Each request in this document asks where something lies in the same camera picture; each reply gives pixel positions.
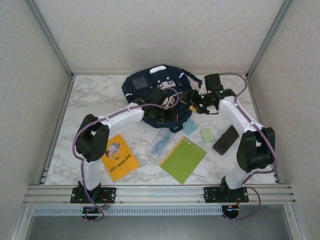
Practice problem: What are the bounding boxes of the light blue sticky pad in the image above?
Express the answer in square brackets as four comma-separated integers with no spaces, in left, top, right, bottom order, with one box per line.
[181,118,198,136]

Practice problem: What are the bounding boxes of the clear pouch with blue pens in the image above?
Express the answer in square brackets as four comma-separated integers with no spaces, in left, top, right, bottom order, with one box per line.
[146,128,177,160]

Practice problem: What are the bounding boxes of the navy blue backpack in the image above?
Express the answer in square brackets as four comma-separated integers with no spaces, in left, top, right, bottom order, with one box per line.
[121,64,203,133]

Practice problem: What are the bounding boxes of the light green sticky pad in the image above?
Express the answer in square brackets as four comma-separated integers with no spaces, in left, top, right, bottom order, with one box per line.
[199,127,215,144]

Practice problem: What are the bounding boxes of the green notebook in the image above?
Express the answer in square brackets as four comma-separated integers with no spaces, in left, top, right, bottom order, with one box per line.
[159,135,208,185]

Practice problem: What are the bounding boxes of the yellow illustrated book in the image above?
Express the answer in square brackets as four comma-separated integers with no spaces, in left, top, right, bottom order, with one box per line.
[101,133,140,183]

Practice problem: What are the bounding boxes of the black controller board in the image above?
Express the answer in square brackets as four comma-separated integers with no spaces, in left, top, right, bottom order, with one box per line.
[82,206,106,223]
[221,204,241,222]

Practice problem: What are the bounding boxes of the aluminium table side rail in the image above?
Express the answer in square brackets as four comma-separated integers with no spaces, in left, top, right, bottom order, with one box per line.
[39,74,76,186]
[245,74,280,186]

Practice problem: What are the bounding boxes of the aluminium frame post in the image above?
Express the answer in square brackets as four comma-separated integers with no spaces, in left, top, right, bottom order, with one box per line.
[23,0,76,80]
[245,0,296,80]

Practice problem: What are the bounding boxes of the aluminium mounting rail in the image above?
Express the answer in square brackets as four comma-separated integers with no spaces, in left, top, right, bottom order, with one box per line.
[23,184,297,206]

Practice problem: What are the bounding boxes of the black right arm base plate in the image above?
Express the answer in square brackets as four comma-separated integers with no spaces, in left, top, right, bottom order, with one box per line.
[204,186,250,203]

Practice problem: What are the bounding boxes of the grey slotted cable duct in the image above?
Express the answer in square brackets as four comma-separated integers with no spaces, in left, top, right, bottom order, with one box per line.
[32,206,223,216]

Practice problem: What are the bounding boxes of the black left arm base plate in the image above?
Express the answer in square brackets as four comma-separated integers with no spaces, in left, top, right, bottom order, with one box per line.
[70,186,118,204]

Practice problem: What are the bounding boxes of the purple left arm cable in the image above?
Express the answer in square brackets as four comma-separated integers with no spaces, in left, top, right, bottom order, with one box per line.
[71,86,180,223]

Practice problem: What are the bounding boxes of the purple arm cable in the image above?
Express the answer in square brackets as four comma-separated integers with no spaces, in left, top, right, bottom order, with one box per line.
[71,86,180,223]
[216,71,279,222]

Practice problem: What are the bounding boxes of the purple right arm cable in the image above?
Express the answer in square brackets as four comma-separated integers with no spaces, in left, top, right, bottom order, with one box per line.
[216,71,279,222]

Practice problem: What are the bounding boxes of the aluminium lower frame bar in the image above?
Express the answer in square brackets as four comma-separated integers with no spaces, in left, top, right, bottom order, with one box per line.
[284,203,311,240]
[9,203,35,240]

